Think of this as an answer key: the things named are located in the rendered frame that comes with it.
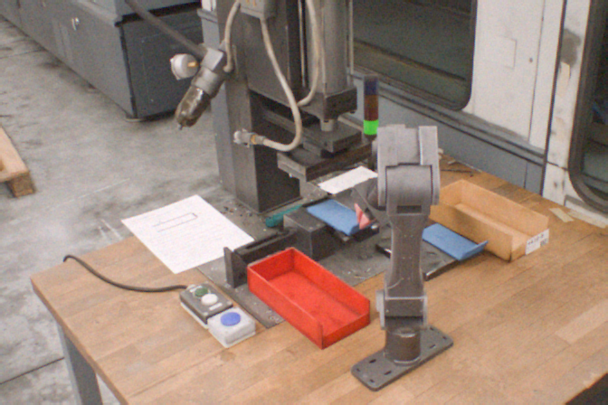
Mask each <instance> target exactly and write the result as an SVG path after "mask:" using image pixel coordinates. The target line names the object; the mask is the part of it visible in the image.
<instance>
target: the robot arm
mask: <svg viewBox="0 0 608 405"><path fill-rule="evenodd" d="M372 151H373V164H375V168H376V170H377V177H372V178H370V179H367V180H365V181H363V182H360V183H358V184H355V185H354V187H352V188H351V190H352V193H351V194H350V197H351V198H352V200H354V201H355V202H356V215H357V223H359V222H360V226H359V228H360V230H362V228H364V227H365V226H366V225H368V224H369V223H371V222H372V221H374V220H377V221H378V222H379V224H378V226H383V225H386V224H387V223H388V222H391V224H392V254H391V260H390V263H389V267H388V269H387V271H386V273H384V285H383V288H379V289H376V290H375V303H376V306H375V308H376V312H379V320H380V330H385V331H386V334H385V347H384V348H382V349H381V350H378V351H376V352H374V353H372V354H370V355H368V356H367V357H366V358H364V359H362V360H361V361H359V362H357V363H356V364H355V365H353V366H351V374H352V375H353V376H354V377H355V378H356V379H358V380H359V381H360V382H362V383H363V384H364V385H365V386H366V387H367V388H368V389H369V390H370V391H372V392H378V391H380V390H382V389H384V388H385V386H387V385H388V384H390V383H392V382H393V381H396V380H397V379H399V378H401V377H402V376H404V375H406V374H407V373H409V372H411V371H413V370H415V369H416V368H418V367H420V366H421V365H423V364H424V363H427V362H428V361H430V360H431V359H432V358H434V357H436V356H437V355H440V353H442V352H444V351H446V350H447V349H449V348H451V347H452V346H453V339H452V338H451V337H450V336H448V335H447V334H445V333H444V332H441V331H440V330H438V329H437V328H435V327H434V326H432V324H428V307H427V289H426V288H424V281H423V271H422V269H421V256H422V243H423V232H424V228H425V224H426V222H427V221H428V219H429V215H430V214H431V205H438V204H439V199H440V175H439V160H438V145H437V130H436V126H435V127H418V129H404V125H385V127H378V128H377V140H376V141H373V148H372Z"/></svg>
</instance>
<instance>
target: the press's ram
mask: <svg viewBox="0 0 608 405"><path fill-rule="evenodd" d="M298 108H299V115H300V119H301V125H302V136H301V137H303V138H305V139H307V140H305V141H303V143H302V144H299V145H298V146H297V147H296V148H294V149H293V150H290V151H284V150H281V152H278V153H277V162H278V167H279V168H281V169H282V170H284V171H286V172H288V173H289V174H290V177H293V178H295V177H297V178H299V179H300V180H301V181H303V182H305V183H306V182H309V181H311V180H314V179H316V178H319V177H321V176H324V175H327V174H331V173H333V172H336V171H337V170H340V169H343V168H345V167H348V166H350V165H354V164H357V163H359V162H362V161H365V160H366V159H369V158H371V142H369V141H367V140H364V139H363V138H362V130H359V129H357V128H355V127H351V126H349V125H347V124H345V123H342V122H340V121H338V120H337V119H338V118H339V116H337V117H334V118H332V119H331V120H329V123H324V122H323V120H321V118H319V117H315V116H313V115H311V113H309V112H308V113H303V112H302V110H300V107H298ZM261 112H262V118H264V119H266V120H268V121H270V122H271V123H273V124H275V125H277V126H279V127H283V128H285V129H287V130H289V131H290V132H292V133H294V134H296V125H295V120H294V116H293V112H292V108H290V107H288V106H286V105H284V104H282V103H280V102H276V103H273V104H270V105H268V106H263V107H261Z"/></svg>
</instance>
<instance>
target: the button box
mask: <svg viewBox="0 0 608 405"><path fill-rule="evenodd" d="M68 259H75V260H76V261H77V262H79V263H80V264H81V265H82V266H83V267H84V268H86V269H88V270H89V271H90V272H91V273H93V274H94V275H96V276H97V277H99V278H101V279H103V280H104V281H106V282H108V283H110V284H112V285H114V286H118V287H123V288H126V289H132V290H138V291H150V292H158V291H166V290H171V289H177V288H184V289H186V290H184V291H182V292H180V293H179V295H180V301H181V302H182V303H181V305H182V307H183V308H184V309H186V310H187V311H188V312H189V313H190V314H191V315H192V316H193V317H194V318H195V319H196V320H197V321H198V322H199V323H200V324H201V325H202V326H203V327H205V328H208V324H207V319H209V318H210V317H214V316H217V315H219V314H221V313H222V312H225V311H227V310H229V309H231V308H233V303H232V302H231V301H230V299H228V298H227V297H226V296H225V295H224V294H222V293H221V292H220V291H219V290H218V289H217V288H215V287H214V286H213V285H212V284H211V283H208V282H207V281H205V282H203V283H201V284H198V285H191V286H187V285H182V284H181V285H173V286H167V287H136V286H130V285H125V284H122V283H119V282H117V281H113V280H111V279H109V278H106V277H105V276H103V275H101V274H100V273H99V272H98V271H96V270H95V269H94V268H92V267H91V266H90V265H88V264H86V263H85V262H84V261H82V260H81V259H79V258H77V257H75V255H73V254H67V256H65V258H64V259H63V263H64V262H67V260H68ZM198 287H206V288H207V289H208V294H215V295H216V296H217V302H216V303H214V304H212V305H205V304H203V302H202V297H197V296H195V290H196V289H197V288H198Z"/></svg>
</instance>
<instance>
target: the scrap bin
mask: <svg viewBox="0 0 608 405"><path fill-rule="evenodd" d="M247 273H248V282H249V290H250V291H251V292H252V293H253V294H254V295H255V296H256V297H258V298H259V299H260V300H261V301H263V303H264V304H265V305H266V306H268V307H269V308H270V309H271V310H273V311H274V312H275V313H276V314H277V315H279V316H281V317H282V318H284V319H285V320H286V321H287V322H288V323H290V324H291V325H292V326H294V327H295V328H296V329H297V330H299V331H300V332H301V333H302V335H304V336H305V337H306V338H307V339H309V340H310V341H311V342H312V343H313V344H315V345H316V346H317V347H319V348H320V349H321V350H324V349H326V348H328V347H329V346H331V345H333V344H335V343H337V342H339V341H341V340H343V339H345V338H346V337H348V336H350V335H352V334H355V333H356V332H357V331H358V330H360V329H362V328H364V327H366V326H368V325H370V300H369V298H368V297H366V296H365V295H363V294H362V293H360V292H359V291H357V290H356V289H354V288H353V287H351V286H349V285H348V284H347V283H345V282H344V281H342V280H341V279H339V278H338V277H336V276H335V275H333V274H332V273H330V272H329V271H327V270H326V269H324V268H323V267H321V265H320V264H318V263H317V262H315V261H314V260H312V259H310V258H309V257H307V256H306V255H305V254H303V253H302V252H300V251H299V250H297V249H295V248H294V247H292V248H289V249H287V250H284V251H282V252H279V253H277V254H275V255H272V256H270V257H268V258H266V259H263V260H261V261H258V262H256V263H254V264H252V265H250V266H249V267H248V268H247Z"/></svg>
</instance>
